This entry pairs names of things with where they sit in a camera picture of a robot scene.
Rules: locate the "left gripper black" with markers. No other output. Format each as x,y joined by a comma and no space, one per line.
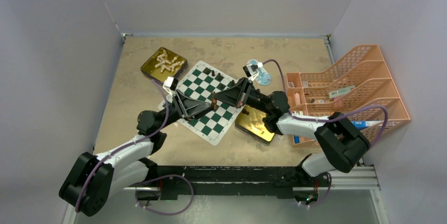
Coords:
187,107

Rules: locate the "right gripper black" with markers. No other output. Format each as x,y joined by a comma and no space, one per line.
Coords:
235,95

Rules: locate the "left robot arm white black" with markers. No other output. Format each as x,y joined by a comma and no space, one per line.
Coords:
94,178

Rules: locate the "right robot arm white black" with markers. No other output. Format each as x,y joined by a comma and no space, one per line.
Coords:
342,143

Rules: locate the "gold tin brown pieces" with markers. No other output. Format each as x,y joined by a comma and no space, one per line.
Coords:
253,125

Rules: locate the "green white chess mat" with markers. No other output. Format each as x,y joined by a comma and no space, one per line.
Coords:
197,85

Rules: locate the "gold tin white pieces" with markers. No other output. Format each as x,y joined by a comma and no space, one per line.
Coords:
151,72

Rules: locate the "white chess pieces pile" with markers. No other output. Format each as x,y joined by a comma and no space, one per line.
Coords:
166,62

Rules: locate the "blue white packaged item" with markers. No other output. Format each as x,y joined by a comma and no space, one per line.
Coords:
263,78

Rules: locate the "white label card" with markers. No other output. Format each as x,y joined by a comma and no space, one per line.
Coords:
340,92

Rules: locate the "blue box in organizer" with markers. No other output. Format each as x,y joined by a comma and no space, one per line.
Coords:
365,124

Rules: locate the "peach plastic file organizer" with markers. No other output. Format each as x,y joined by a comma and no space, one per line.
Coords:
363,66

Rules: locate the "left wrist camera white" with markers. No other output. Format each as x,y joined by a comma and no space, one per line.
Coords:
170,85

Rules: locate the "black metal base frame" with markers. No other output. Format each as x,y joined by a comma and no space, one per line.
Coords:
280,182

